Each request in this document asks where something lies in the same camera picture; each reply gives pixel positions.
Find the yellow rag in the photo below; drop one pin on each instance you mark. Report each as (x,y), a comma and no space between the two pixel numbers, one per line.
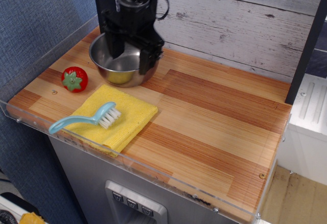
(135,116)

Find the light blue scrub brush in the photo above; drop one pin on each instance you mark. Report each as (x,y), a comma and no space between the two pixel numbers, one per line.
(105,116)

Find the red toy strawberry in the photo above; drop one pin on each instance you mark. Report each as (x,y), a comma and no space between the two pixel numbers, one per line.
(74,79)

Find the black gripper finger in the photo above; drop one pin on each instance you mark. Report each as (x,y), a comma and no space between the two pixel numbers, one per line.
(115,43)
(148,61)

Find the white toy sink counter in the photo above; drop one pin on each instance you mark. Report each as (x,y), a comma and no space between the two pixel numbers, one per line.
(303,147)

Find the silver metal pot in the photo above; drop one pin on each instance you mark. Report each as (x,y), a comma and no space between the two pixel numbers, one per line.
(122,71)

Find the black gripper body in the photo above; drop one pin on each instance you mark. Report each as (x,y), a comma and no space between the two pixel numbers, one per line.
(137,22)

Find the silver toy fridge cabinet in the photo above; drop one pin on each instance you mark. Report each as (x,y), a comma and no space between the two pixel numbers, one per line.
(112,190)

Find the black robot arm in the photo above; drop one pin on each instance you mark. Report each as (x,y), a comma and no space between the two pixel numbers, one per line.
(134,24)

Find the black and yellow object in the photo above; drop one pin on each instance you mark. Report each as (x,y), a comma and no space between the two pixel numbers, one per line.
(26,218)

